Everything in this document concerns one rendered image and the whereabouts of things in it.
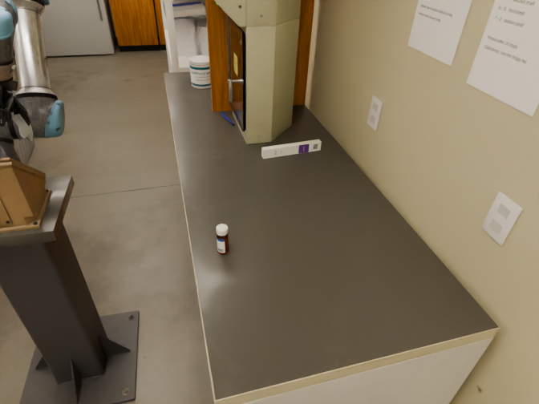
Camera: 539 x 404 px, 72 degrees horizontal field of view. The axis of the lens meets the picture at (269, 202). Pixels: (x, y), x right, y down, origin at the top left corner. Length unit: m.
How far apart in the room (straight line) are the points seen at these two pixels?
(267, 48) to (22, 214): 0.99
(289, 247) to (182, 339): 1.09
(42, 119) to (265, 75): 0.79
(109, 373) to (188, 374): 0.36
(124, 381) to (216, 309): 1.09
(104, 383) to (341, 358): 1.34
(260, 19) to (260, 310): 1.00
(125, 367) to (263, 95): 1.39
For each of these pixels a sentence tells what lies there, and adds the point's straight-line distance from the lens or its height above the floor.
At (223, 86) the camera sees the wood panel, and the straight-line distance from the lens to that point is 1.91.
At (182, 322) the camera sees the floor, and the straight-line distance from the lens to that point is 2.13.
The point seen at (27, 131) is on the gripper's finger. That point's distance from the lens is 1.23.
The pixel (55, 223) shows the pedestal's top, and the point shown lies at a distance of 1.34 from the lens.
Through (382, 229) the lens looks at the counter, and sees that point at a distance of 1.25.
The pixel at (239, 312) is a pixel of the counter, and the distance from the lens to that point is 0.97.
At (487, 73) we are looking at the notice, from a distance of 1.07.
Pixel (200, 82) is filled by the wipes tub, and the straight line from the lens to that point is 2.23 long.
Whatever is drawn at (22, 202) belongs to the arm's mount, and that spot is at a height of 1.04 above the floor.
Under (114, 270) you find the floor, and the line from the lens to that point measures 2.47.
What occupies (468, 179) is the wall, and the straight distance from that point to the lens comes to 1.12.
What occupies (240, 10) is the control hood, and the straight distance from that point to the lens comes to 1.46.
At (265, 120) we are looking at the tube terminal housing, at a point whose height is 1.04.
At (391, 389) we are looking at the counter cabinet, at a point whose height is 0.77.
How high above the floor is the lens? 1.71
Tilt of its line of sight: 37 degrees down
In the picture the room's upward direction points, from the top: 2 degrees clockwise
